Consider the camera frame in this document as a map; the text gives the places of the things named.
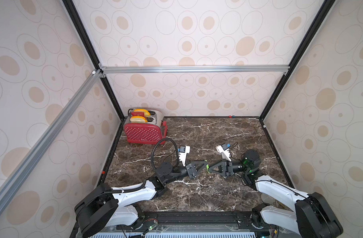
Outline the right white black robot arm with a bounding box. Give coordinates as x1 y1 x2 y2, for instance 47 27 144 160
208 149 344 238

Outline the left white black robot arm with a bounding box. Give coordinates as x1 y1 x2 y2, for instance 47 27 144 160
74 137 208 238

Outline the red toaster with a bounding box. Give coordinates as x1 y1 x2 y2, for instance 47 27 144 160
123 109 168 145

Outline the back toast slice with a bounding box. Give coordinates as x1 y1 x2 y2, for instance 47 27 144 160
131 109 151 118

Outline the toast slice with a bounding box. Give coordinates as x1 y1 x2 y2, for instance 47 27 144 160
131 109 151 118
130 116 148 123

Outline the front toast slice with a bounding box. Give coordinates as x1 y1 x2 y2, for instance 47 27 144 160
130 116 148 123

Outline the horizontal aluminium bar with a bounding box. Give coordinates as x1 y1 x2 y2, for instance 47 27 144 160
102 64 290 74

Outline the left diagonal aluminium bar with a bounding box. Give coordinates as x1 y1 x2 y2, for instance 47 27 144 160
0 69 102 216

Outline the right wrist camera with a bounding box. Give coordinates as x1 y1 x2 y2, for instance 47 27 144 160
216 144 232 162

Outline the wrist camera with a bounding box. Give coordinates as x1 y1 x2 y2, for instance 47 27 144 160
178 146 190 166
216 144 232 162

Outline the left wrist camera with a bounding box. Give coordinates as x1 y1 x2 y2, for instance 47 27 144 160
178 146 190 166

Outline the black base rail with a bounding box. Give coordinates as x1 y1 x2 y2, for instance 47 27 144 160
69 210 326 238

